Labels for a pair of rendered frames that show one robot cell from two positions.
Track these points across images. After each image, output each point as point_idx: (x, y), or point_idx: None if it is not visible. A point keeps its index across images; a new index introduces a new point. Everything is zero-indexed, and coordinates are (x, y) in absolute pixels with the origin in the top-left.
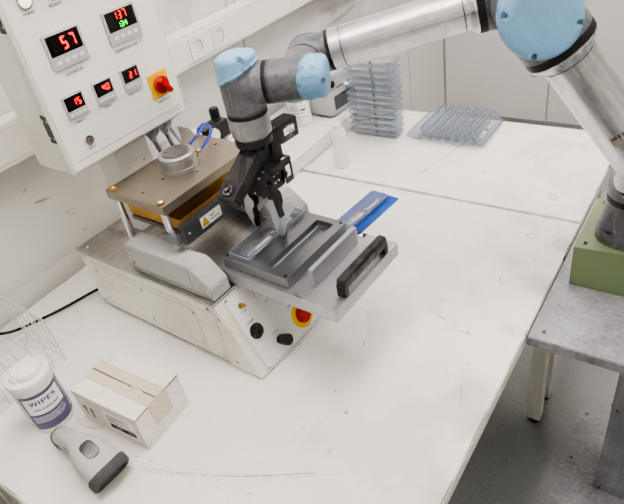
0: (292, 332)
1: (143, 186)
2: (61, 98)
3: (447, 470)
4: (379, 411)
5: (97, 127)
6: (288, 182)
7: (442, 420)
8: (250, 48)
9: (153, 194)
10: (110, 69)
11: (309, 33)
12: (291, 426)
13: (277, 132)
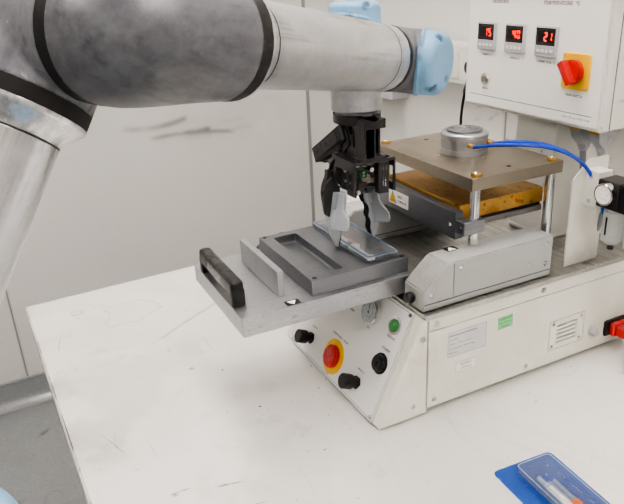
0: (318, 351)
1: (438, 139)
2: (480, 21)
3: (66, 399)
4: (167, 386)
5: (496, 72)
6: (348, 194)
7: (106, 418)
8: (352, 2)
9: (412, 141)
10: (531, 18)
11: (418, 30)
12: (216, 338)
13: (363, 129)
